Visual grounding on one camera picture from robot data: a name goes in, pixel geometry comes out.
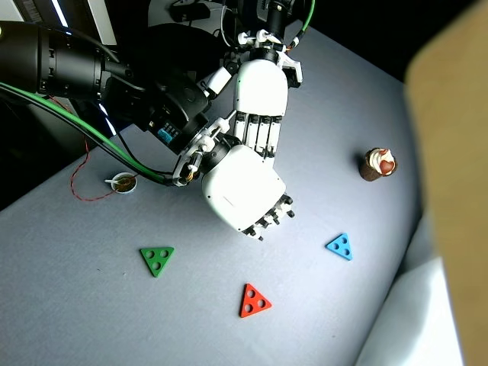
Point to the white backdrop sheet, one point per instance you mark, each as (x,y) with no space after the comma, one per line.
(411,324)

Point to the white and black cabinet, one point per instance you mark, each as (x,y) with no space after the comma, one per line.
(101,19)

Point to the toy chocolate cupcake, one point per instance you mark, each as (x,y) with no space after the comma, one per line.
(371,171)

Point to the red triangle block three holes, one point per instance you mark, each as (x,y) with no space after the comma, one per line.
(253,301)

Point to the grey tablecloth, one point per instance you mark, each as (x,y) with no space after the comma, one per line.
(190,324)

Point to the small white soup bowl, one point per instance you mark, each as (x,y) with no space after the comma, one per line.
(127,183)

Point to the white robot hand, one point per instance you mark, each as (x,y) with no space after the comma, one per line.
(261,91)
(240,187)

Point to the green triangle block three holes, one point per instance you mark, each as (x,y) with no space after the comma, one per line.
(156,257)

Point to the blue triangle block three holes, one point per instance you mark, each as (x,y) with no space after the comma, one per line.
(342,246)

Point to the blurred tan board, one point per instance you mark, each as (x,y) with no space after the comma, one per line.
(457,152)

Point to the black webcam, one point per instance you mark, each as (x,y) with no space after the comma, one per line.
(190,11)

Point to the small white spoon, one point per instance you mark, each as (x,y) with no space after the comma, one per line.
(110,181)

